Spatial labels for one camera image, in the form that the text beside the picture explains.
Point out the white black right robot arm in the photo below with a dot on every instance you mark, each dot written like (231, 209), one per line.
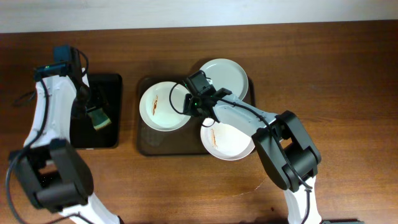
(288, 154)

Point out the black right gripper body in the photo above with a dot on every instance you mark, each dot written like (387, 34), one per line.
(193, 109)

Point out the white plate stained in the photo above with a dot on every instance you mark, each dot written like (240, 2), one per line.
(224, 141)
(156, 111)

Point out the grey-white plate top stained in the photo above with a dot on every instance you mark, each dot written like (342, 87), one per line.
(227, 74)

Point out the white plate bottom stained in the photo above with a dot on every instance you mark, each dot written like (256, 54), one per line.
(224, 141)

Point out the green yellow sponge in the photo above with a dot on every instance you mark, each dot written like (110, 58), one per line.
(98, 118)

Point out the black rectangular tray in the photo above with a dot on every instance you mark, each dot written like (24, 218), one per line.
(106, 93)

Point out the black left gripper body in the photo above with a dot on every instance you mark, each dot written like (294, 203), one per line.
(83, 106)

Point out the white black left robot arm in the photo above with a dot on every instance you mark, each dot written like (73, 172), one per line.
(49, 169)

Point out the brown serving tray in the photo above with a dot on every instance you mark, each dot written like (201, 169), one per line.
(185, 141)

